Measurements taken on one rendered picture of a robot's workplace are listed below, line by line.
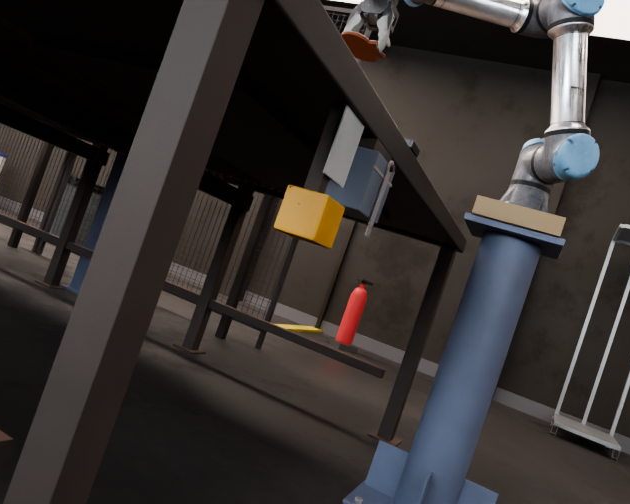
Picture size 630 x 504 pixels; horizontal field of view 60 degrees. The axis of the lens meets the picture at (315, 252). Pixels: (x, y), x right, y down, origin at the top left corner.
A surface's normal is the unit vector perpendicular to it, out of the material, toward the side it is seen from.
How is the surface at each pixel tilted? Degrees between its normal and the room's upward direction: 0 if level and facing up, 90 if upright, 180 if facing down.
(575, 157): 96
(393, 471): 90
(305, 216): 90
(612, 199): 90
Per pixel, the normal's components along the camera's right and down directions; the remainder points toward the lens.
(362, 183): -0.36, -0.15
